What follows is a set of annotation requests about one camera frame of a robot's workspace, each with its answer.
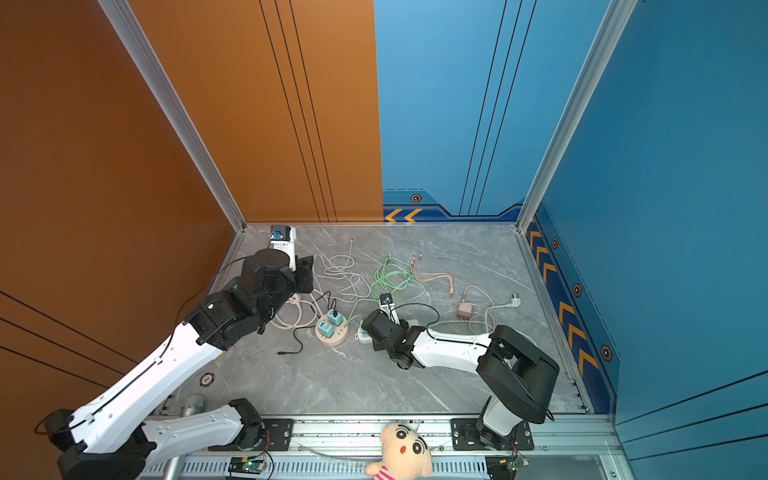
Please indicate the teal charger with black cable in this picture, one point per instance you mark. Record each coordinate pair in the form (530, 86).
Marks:
(335, 318)

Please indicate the left circuit board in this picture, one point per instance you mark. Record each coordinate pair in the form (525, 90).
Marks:
(248, 467)

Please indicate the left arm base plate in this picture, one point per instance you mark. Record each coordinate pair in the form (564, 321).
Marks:
(272, 435)

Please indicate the circuit board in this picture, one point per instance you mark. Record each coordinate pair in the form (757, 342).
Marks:
(505, 467)
(248, 467)

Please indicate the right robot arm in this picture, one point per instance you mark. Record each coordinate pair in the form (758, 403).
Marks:
(520, 376)

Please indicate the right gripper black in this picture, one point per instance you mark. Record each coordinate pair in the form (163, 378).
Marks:
(377, 347)

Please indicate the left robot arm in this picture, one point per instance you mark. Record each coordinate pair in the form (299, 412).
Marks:
(114, 437)

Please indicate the round poker chip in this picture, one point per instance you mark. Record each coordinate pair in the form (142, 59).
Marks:
(207, 379)

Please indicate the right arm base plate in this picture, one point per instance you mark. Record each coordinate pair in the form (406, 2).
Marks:
(468, 434)

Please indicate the white blue power strip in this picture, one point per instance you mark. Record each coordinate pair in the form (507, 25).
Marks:
(363, 337)

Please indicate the plush doll toy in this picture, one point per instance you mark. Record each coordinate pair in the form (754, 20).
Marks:
(405, 455)

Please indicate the right circuit board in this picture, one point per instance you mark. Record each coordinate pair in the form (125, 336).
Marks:
(505, 467)

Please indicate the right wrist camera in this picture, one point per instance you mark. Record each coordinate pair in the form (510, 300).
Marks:
(387, 305)

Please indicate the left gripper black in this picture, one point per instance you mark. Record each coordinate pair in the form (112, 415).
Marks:
(305, 274)

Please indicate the metal pole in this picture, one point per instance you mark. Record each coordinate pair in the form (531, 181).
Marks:
(180, 442)

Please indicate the pink charger block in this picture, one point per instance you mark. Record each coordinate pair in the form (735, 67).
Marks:
(465, 310)

